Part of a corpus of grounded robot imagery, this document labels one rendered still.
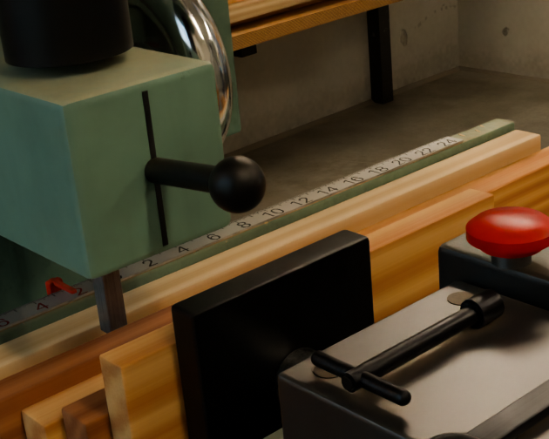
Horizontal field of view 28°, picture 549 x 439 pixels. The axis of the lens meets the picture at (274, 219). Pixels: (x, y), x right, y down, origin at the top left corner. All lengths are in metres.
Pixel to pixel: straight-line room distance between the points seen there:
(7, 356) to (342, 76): 3.64
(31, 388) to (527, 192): 0.34
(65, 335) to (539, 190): 0.31
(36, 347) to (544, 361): 0.24
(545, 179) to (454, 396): 0.37
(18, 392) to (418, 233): 0.18
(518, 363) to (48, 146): 0.18
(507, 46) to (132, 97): 4.08
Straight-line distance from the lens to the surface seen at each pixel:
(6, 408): 0.44
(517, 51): 4.44
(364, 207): 0.59
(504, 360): 0.34
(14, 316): 0.50
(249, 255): 0.54
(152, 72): 0.42
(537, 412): 0.31
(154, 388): 0.41
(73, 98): 0.40
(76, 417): 0.42
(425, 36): 4.43
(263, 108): 3.81
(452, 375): 0.33
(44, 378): 0.45
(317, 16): 3.22
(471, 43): 4.56
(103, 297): 0.48
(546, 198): 0.68
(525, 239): 0.36
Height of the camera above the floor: 1.17
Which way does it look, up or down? 22 degrees down
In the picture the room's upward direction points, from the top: 5 degrees counter-clockwise
